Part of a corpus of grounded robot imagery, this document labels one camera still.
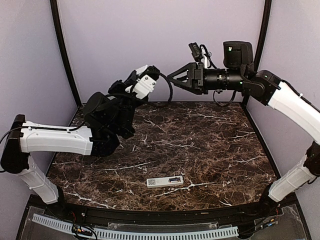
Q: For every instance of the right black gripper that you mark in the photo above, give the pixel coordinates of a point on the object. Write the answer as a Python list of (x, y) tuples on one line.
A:
[(197, 85)]

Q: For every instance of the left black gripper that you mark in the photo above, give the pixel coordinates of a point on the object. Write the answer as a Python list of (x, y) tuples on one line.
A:
[(115, 88)]

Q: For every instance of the white remote control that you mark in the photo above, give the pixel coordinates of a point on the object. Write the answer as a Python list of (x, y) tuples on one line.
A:
[(163, 182)]

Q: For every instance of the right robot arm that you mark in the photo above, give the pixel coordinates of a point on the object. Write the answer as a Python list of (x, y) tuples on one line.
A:
[(268, 89)]

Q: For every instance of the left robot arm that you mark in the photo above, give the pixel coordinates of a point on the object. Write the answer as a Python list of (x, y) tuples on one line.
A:
[(106, 117)]

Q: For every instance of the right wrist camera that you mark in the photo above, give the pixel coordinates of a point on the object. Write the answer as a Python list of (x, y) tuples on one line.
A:
[(199, 54)]

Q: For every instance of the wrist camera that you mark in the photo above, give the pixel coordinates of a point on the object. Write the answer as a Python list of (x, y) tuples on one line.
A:
[(144, 81), (199, 54)]

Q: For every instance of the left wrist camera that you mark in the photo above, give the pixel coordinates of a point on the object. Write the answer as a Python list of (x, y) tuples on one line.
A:
[(144, 81)]

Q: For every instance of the right black frame post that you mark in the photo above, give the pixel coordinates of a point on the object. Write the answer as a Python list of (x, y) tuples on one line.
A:
[(263, 32)]

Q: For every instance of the black frame post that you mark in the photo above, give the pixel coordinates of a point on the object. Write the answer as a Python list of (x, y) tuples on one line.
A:
[(263, 32), (63, 52)]

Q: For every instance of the left black frame post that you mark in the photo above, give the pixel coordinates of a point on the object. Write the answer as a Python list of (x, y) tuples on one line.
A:
[(63, 52)]

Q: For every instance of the black front rail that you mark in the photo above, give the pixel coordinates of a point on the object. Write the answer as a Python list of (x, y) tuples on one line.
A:
[(96, 216)]

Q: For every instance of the white slotted cable duct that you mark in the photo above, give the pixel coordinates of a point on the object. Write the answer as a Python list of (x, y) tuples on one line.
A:
[(100, 233)]

